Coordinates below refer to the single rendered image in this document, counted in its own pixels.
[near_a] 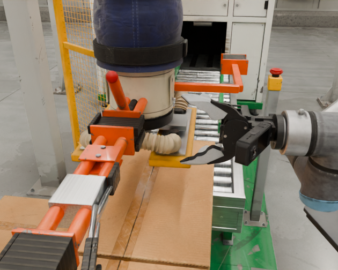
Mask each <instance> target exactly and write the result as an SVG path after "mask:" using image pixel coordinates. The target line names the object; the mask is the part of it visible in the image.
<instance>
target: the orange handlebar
mask: <svg viewBox="0 0 338 270"><path fill-rule="evenodd" d="M231 72H232V78H233V83H234V84H213V83H197V82H175V83H174V90H175V91H183V92H210V93H239V92H243V88H244V86H243V82H242V79H241V75H240V71H239V67H238V64H232V65H231ZM147 103H148V101H147V99H146V98H144V97H142V98H140V99H139V101H138V102H137V104H136V106H135V108H134V109H133V111H141V115H142V113H143V111H144V109H145V107H146V105H147ZM106 144H107V139H106V138H105V137H104V136H98V137H97V138H96V140H95V141H94V143H93V144H92V145H87V147H86V148H85V149H84V151H83V153H82V154H81V155H80V157H79V158H78V160H80V161H81V162H80V164H79V165H78V167H77V168H76V170H75V171H74V173H73V174H76V175H88V174H91V175H98V176H106V177H108V175H109V173H110V171H111V169H112V167H113V165H114V163H115V162H119V165H120V167H121V164H122V162H123V159H121V158H122V156H123V154H124V152H125V150H126V147H127V145H128V140H127V139H126V138H125V137H119V138H118V139H117V141H116V143H115V144H114V146H106ZM107 185H108V181H107ZM63 217H64V211H63V209H62V208H60V207H58V206H52V207H50V209H49V210H48V212H47V213H46V215H45V216H44V217H43V219H42V220H41V222H40V223H39V225H38V226H37V228H36V229H42V230H56V228H57V227H58V225H59V224H60V222H61V220H62V219H63ZM90 218H91V211H90V210H89V209H87V208H81V209H79V211H78V212H77V214H76V216H75V217H74V219H73V221H72V223H71V225H70V227H69V228H68V230H67V232H74V233H75V236H76V243H77V249H79V247H80V244H81V242H82V240H83V238H84V236H85V234H86V232H87V230H88V228H89V225H90Z"/></svg>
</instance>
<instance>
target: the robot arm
mask: <svg viewBox="0 0 338 270"><path fill-rule="evenodd" d="M181 97H182V98H183V99H184V100H185V101H186V102H187V103H189V104H191V105H194V106H196V107H197V108H198V109H199V110H201V111H205V112H206V113H207V114H208V115H209V117H210V118H211V119H213V120H214V121H217V120H220V119H221V125H220V132H219V135H220V138H219V144H216V145H211V146H208V145H205V146H203V147H201V148H200V149H199V151H198V153H196V154H195V155H194V156H190V157H187V158H185V159H183V160H181V161H180V163H181V164H189V165H202V164H215V163H222V162H226V161H228V160H230V159H232V158H233V157H234V156H235V161H234V162H235V163H238V164H242V165H245V166H248V165H249V164H250V163H251V162H252V161H253V160H254V159H255V158H256V157H257V156H258V155H259V154H260V153H261V152H262V151H263V150H264V149H265V148H266V147H267V146H268V145H269V144H270V145H271V148H272V149H275V150H279V152H280V154H281V155H285V156H286V157H287V158H288V160H289V162H290V163H291V165H292V167H293V169H294V172H295V174H296V176H297V177H298V179H299V181H300V183H301V188H300V190H299V198H300V200H301V201H302V203H303V204H304V205H306V206H307V207H309V208H311V209H313V210H316V211H320V212H334V211H337V210H338V99H337V100H336V101H335V102H333V103H332V104H331V105H330V106H328V107H327V108H326V109H325V110H323V111H304V109H299V110H284V111H283V112H282V113H281V114H269V115H268V116H251V115H250V112H249V108H248V105H236V104H227V103H221V102H216V101H214V100H212V99H211V97H210V96H208V95H207V94H205V93H202V94H201V95H196V94H182V95H181ZM235 107H241V108H235ZM222 144H223V147H222Z"/></svg>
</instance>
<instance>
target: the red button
mask: <svg viewBox="0 0 338 270"><path fill-rule="evenodd" d="M269 72H270V73H271V74H272V77H275V78H278V77H279V76H280V74H282V73H283V70H282V69H280V68H271V69H270V71H269Z"/></svg>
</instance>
